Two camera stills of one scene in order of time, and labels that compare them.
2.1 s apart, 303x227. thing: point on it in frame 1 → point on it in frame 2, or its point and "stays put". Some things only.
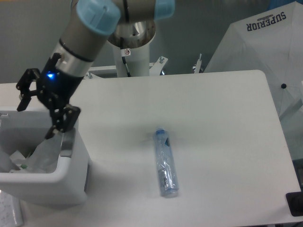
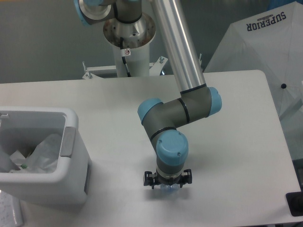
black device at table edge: [295, 202] stays put
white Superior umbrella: [271, 42] stays put
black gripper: [56, 90] → [182, 178]
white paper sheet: [11, 214] stays put
